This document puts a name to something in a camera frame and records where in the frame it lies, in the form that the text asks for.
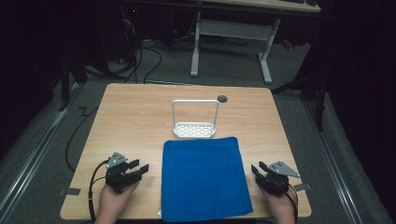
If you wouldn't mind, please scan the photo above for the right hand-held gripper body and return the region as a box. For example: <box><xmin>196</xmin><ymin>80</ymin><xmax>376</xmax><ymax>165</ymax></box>
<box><xmin>255</xmin><ymin>161</ymin><xmax>302</xmax><ymax>197</ymax></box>

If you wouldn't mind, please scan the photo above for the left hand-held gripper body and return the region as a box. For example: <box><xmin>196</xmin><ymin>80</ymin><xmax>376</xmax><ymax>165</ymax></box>
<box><xmin>105</xmin><ymin>151</ymin><xmax>145</xmax><ymax>194</ymax></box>

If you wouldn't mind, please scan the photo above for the blue towel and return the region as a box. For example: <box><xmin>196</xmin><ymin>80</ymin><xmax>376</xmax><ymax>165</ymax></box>
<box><xmin>161</xmin><ymin>135</ymin><xmax>254</xmax><ymax>224</ymax></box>

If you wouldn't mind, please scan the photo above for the white wire towel rack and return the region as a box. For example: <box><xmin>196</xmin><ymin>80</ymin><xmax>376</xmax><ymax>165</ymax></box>
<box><xmin>171</xmin><ymin>99</ymin><xmax>220</xmax><ymax>139</ymax></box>

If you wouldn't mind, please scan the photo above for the person's right hand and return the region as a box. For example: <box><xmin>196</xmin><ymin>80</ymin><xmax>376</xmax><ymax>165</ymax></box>
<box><xmin>259</xmin><ymin>186</ymin><xmax>297</xmax><ymax>219</ymax></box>

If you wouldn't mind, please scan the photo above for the person's left hand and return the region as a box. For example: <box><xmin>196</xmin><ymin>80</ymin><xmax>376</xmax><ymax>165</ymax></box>
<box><xmin>98</xmin><ymin>182</ymin><xmax>140</xmax><ymax>218</ymax></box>

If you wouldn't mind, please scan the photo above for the black stand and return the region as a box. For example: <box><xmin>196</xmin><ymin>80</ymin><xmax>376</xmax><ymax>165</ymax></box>
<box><xmin>58</xmin><ymin>50</ymin><xmax>90</xmax><ymax>112</ymax></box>
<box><xmin>270</xmin><ymin>59</ymin><xmax>330</xmax><ymax>133</ymax></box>

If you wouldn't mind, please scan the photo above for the white-legged desk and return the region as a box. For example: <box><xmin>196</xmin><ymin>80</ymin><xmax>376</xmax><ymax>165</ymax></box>
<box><xmin>189</xmin><ymin>0</ymin><xmax>322</xmax><ymax>85</ymax></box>

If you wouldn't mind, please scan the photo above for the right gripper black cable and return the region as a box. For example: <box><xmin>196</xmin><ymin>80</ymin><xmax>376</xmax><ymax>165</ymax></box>
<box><xmin>283</xmin><ymin>182</ymin><xmax>300</xmax><ymax>224</ymax></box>

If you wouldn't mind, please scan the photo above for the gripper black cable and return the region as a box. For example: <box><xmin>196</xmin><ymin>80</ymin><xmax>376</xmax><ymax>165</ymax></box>
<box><xmin>283</xmin><ymin>182</ymin><xmax>300</xmax><ymax>224</ymax></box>
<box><xmin>87</xmin><ymin>160</ymin><xmax>110</xmax><ymax>224</ymax></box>

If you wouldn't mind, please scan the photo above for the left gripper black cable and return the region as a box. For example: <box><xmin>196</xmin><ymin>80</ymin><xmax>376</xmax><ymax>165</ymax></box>
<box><xmin>87</xmin><ymin>160</ymin><xmax>110</xmax><ymax>224</ymax></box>

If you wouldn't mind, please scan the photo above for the black floor cable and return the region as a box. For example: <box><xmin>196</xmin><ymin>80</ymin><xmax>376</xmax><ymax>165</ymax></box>
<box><xmin>64</xmin><ymin>105</ymin><xmax>100</xmax><ymax>174</ymax></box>

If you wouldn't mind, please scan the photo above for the metal floor rail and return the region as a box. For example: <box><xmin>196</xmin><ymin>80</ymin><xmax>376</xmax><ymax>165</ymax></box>
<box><xmin>0</xmin><ymin>83</ymin><xmax>79</xmax><ymax>217</ymax></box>
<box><xmin>302</xmin><ymin>99</ymin><xmax>365</xmax><ymax>224</ymax></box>

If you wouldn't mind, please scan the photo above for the bundle of black cables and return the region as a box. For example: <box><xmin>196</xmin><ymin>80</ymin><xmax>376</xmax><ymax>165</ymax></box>
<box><xmin>120</xmin><ymin>18</ymin><xmax>163</xmax><ymax>84</ymax></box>

